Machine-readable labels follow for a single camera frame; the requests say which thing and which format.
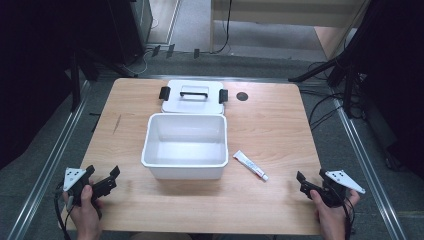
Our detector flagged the white lid with black handle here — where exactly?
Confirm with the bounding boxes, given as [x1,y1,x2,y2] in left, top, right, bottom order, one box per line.
[158,79,230,116]

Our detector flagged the white ointment tube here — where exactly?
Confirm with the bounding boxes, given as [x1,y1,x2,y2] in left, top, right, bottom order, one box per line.
[232,149,270,183]

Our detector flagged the black hanging cable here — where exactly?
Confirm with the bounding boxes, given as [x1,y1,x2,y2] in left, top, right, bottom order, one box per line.
[213,0,234,55]

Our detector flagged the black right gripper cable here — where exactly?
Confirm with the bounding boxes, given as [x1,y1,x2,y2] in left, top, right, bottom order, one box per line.
[341,195,357,240]

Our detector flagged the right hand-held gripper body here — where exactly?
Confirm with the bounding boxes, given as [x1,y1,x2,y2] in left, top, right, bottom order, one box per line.
[299,169,367,209]

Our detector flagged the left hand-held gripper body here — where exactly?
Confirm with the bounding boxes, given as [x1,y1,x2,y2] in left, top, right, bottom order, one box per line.
[62,167,118,207]

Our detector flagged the white floor cable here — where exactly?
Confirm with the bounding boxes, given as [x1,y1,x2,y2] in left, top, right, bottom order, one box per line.
[121,49,150,76]

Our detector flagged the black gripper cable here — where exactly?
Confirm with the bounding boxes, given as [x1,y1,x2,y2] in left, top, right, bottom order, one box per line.
[341,195,357,240]
[54,186,74,240]

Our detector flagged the white plastic storage box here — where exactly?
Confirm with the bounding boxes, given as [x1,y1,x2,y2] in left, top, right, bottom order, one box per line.
[140,112,230,181]

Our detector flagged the person's right hand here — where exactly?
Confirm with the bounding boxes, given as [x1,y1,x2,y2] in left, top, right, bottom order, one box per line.
[309,189,361,231]

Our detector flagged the black floor cables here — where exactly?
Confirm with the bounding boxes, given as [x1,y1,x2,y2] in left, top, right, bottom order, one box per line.
[307,88,346,132]

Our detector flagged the black metal stand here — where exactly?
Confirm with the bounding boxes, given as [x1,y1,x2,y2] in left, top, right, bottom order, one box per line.
[288,49,363,119]
[68,49,101,113]

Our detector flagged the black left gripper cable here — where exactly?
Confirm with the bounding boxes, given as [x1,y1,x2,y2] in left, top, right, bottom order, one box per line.
[54,186,74,240]

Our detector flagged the black computer tower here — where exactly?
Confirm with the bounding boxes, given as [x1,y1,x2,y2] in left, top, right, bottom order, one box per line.
[105,0,154,65]

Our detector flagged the person's left hand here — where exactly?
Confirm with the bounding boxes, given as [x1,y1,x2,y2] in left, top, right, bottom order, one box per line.
[62,184,105,233]

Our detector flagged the metal floor rail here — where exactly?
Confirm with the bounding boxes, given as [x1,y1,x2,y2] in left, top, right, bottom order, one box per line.
[329,87,408,240]
[6,79,92,240]

